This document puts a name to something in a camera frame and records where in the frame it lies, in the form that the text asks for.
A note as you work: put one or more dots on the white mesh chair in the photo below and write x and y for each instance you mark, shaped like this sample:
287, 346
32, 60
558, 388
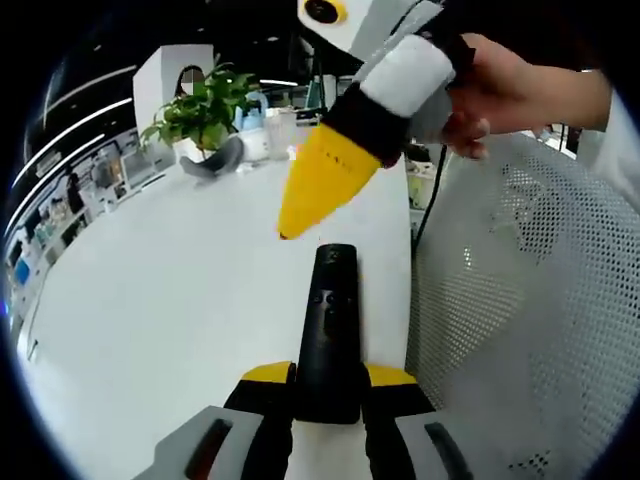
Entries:
525, 300

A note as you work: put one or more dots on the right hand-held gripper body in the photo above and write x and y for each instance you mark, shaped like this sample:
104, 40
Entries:
370, 25

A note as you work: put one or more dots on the green potted plant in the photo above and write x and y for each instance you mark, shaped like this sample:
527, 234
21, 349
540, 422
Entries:
205, 115

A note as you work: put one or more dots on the person's right hand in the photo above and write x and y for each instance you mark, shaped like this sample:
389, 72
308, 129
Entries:
505, 90

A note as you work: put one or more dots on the white square pillar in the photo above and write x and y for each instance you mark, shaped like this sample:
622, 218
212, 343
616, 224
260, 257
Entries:
150, 90

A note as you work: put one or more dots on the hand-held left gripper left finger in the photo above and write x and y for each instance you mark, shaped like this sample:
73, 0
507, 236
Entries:
250, 430

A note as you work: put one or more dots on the black remote control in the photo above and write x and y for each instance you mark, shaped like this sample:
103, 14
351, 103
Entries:
330, 345

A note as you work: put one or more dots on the dark grey curved cushion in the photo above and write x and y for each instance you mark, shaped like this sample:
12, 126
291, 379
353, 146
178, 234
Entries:
215, 162

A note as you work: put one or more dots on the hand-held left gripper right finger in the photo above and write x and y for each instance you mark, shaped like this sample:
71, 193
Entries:
400, 430

